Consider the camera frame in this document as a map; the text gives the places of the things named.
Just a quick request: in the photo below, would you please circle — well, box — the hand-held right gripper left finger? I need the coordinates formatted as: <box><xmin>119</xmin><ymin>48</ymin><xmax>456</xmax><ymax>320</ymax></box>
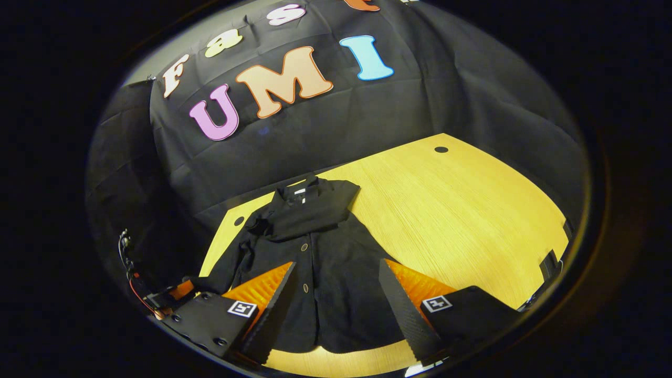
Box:
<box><xmin>157</xmin><ymin>261</ymin><xmax>297</xmax><ymax>365</ymax></box>

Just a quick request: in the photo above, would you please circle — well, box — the black backdrop cloth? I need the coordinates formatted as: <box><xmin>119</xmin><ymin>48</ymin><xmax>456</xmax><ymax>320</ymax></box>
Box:
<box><xmin>87</xmin><ymin>0</ymin><xmax>589</xmax><ymax>232</ymax></box>

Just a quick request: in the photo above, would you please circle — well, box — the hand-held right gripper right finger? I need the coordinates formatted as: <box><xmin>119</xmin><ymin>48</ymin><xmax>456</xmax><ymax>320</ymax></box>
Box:
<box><xmin>378</xmin><ymin>257</ymin><xmax>523</xmax><ymax>365</ymax></box>

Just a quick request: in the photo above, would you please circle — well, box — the black button jacket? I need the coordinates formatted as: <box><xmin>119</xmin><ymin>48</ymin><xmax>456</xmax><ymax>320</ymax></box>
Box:
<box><xmin>184</xmin><ymin>176</ymin><xmax>415</xmax><ymax>355</ymax></box>

